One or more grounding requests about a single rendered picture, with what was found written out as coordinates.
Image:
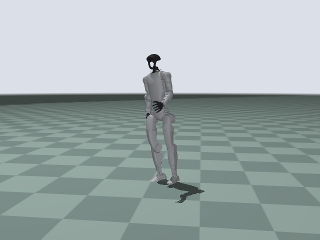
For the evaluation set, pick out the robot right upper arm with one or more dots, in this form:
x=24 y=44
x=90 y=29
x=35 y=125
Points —
x=147 y=96

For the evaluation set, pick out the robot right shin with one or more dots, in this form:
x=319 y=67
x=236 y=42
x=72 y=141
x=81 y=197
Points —
x=157 y=159

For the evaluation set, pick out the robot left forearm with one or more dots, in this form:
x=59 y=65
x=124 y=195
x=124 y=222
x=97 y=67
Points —
x=167 y=98

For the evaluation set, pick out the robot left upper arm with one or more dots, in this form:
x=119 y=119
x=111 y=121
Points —
x=168 y=82

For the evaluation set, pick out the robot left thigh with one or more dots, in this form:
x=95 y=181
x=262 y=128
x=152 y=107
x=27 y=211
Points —
x=168 y=129

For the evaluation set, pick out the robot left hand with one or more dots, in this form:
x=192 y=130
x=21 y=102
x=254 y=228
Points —
x=159 y=105

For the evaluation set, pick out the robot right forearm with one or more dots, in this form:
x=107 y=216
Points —
x=148 y=107

